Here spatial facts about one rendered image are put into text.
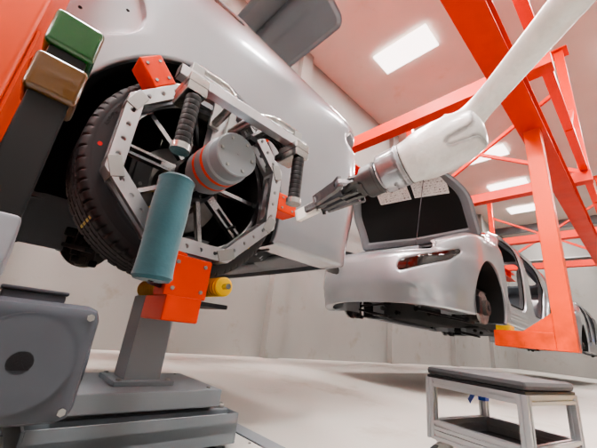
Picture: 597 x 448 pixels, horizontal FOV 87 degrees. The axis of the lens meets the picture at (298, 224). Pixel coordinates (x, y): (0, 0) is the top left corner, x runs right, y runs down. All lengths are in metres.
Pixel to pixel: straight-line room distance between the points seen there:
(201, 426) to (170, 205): 0.59
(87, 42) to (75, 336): 0.43
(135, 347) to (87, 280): 3.40
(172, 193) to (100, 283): 3.68
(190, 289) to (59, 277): 3.52
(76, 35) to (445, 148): 0.56
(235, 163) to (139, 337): 0.56
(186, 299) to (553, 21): 0.96
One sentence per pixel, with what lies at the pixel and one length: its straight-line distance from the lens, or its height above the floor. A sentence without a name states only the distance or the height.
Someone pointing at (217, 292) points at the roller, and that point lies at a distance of 0.98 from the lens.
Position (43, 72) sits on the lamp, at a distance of 0.37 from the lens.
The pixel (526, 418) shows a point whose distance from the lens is 1.30.
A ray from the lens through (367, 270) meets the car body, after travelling 3.34.
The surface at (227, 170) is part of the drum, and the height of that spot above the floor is 0.79.
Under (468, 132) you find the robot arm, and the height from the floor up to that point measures 0.78.
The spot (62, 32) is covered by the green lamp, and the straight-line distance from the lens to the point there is 0.40.
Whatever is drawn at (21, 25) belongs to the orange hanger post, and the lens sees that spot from 0.58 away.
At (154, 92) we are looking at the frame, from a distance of 1.04.
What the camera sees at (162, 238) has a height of 0.57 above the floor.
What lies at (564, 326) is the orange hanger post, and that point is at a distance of 4.02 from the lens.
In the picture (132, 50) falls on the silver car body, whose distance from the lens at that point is 1.29.
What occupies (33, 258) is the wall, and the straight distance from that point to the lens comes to 4.37.
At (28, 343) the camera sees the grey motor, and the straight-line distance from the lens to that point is 0.63.
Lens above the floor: 0.40
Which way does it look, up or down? 19 degrees up
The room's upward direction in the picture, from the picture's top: 6 degrees clockwise
